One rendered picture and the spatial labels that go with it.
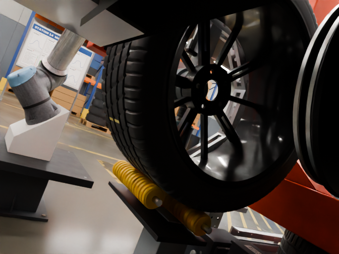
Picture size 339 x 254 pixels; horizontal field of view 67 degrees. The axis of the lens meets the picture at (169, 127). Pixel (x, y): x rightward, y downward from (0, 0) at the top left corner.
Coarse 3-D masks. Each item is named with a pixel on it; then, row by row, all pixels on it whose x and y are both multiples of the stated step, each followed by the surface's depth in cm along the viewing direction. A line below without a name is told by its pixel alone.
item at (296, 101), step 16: (336, 16) 37; (320, 32) 35; (320, 48) 34; (304, 64) 35; (320, 64) 34; (304, 80) 35; (304, 96) 36; (304, 112) 37; (304, 128) 37; (304, 144) 38; (304, 160) 39
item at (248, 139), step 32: (256, 32) 81; (288, 32) 74; (192, 64) 78; (256, 64) 91; (288, 64) 81; (192, 96) 76; (224, 96) 83; (256, 96) 94; (288, 96) 83; (224, 128) 89; (256, 128) 90; (288, 128) 81; (192, 160) 60; (224, 160) 85; (256, 160) 80
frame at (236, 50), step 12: (216, 24) 88; (228, 36) 92; (240, 48) 95; (240, 60) 96; (240, 84) 102; (240, 96) 101; (228, 108) 104; (240, 108) 100; (216, 144) 97; (192, 156) 93
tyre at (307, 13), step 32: (288, 0) 66; (128, 64) 52; (160, 64) 51; (128, 96) 51; (160, 96) 52; (128, 128) 56; (160, 128) 54; (128, 160) 73; (160, 160) 55; (288, 160) 79; (192, 192) 61; (224, 192) 67; (256, 192) 74
